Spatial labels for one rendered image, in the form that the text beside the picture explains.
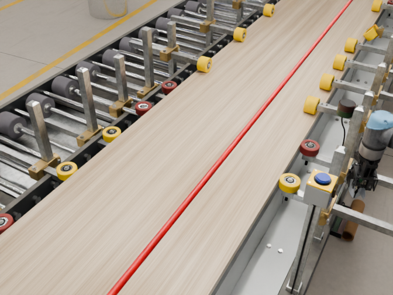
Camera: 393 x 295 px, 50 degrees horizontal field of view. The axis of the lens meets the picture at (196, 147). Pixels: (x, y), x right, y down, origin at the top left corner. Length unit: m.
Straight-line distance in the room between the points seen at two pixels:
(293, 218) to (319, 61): 1.00
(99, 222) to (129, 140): 0.47
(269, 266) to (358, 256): 1.04
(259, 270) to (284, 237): 0.20
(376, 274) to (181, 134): 1.41
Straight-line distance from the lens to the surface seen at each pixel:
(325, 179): 1.19
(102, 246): 1.44
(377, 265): 2.69
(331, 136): 2.43
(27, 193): 1.77
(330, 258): 2.62
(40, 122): 1.75
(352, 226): 2.72
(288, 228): 1.87
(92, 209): 1.55
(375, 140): 1.40
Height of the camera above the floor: 2.01
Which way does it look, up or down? 39 degrees down
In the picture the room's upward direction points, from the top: 1 degrees clockwise
